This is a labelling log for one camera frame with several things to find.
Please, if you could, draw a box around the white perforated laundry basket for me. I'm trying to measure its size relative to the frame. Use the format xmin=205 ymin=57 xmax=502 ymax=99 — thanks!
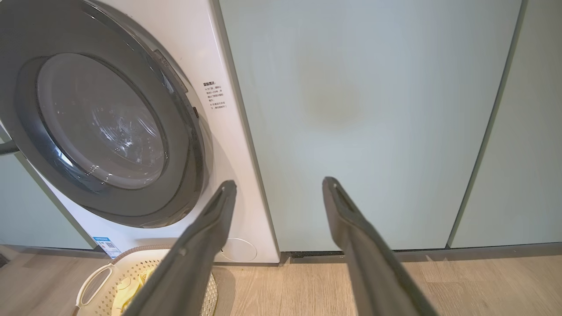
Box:
xmin=72 ymin=245 xmax=219 ymax=316

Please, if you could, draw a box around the white front-load washing machine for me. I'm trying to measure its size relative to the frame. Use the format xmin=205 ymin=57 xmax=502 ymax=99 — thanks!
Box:
xmin=0 ymin=0 xmax=281 ymax=265

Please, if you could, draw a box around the pale yellow printed garment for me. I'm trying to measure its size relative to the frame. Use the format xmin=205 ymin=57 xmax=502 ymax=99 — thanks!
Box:
xmin=112 ymin=269 xmax=155 ymax=316

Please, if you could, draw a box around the dark grey round washer door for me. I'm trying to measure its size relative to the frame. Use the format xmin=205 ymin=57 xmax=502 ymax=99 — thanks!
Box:
xmin=0 ymin=0 xmax=212 ymax=229

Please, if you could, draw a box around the round white filter cover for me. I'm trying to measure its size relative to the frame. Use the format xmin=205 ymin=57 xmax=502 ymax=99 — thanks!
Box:
xmin=220 ymin=237 xmax=258 ymax=263

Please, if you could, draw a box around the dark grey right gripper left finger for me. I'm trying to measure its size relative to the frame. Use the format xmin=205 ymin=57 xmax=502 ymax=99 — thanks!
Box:
xmin=123 ymin=180 xmax=238 ymax=316

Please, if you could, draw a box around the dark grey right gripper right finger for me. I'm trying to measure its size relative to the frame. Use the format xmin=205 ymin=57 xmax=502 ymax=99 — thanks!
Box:
xmin=322 ymin=177 xmax=440 ymax=316

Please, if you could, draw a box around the blue energy label sticker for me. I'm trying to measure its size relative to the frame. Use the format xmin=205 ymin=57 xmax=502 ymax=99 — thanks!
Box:
xmin=92 ymin=237 xmax=122 ymax=260

